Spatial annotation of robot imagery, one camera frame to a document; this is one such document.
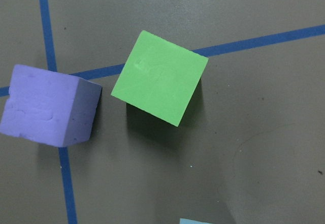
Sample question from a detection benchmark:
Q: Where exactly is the green foam block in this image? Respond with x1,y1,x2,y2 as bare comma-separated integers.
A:
111,30,208,126

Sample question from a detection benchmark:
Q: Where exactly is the far purple foam block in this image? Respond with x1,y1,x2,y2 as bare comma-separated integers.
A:
1,65,102,147

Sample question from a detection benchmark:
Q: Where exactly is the light blue foam block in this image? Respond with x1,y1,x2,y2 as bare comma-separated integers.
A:
179,218,210,224

